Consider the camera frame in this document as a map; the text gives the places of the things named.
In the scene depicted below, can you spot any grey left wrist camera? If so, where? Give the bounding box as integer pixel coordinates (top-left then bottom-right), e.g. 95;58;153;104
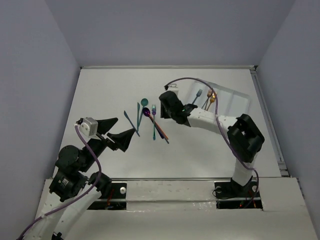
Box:
75;117;99;138

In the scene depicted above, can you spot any ornate gold fork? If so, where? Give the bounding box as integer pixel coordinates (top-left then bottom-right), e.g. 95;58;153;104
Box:
205;93;216;111

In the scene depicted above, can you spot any matte blue fork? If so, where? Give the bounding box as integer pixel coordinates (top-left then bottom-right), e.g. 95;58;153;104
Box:
192;89;203;105

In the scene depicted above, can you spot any purple iridescent spoon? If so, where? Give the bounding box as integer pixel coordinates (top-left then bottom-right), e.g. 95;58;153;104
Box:
143;107;153;123

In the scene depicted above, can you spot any teal knife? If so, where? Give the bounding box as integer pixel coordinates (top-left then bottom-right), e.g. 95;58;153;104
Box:
136;102;141;133

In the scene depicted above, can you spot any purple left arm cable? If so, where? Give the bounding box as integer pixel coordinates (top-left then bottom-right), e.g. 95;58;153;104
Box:
16;124;103;240

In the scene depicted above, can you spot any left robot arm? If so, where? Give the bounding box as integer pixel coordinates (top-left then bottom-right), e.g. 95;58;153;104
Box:
18;117;136;240

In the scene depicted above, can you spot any white cutlery tray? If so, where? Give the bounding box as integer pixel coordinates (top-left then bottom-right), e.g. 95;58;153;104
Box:
184;81;251;117

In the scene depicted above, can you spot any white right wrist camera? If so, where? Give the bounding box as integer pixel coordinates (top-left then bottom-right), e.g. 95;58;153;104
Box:
167;83;179;96

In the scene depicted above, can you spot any blue knife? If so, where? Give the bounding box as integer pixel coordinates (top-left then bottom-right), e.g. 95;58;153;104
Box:
123;110;140;137

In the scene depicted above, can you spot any rose gold fork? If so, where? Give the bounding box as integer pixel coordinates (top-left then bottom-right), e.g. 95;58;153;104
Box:
204;89;212;103

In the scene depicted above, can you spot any teal spoon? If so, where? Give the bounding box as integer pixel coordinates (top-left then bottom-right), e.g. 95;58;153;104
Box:
138;98;149;126

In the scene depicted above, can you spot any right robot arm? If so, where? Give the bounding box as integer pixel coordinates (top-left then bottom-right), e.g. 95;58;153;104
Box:
159;90;265;198

